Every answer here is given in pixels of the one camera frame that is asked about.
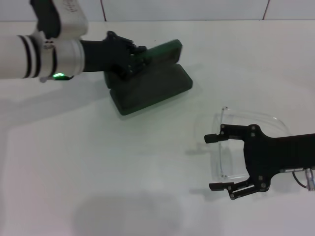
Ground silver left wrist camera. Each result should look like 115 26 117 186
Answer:
29 0 89 40

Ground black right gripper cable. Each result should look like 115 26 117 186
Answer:
292 169 310 189

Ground clear white glasses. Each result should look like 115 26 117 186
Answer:
210 106 293 182

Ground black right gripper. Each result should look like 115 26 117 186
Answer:
203 123 315 201

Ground green glasses case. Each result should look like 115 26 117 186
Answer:
103 39 193 116

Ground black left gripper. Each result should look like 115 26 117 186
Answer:
80 30 150 80

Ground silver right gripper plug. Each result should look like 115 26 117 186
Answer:
304 168 315 191

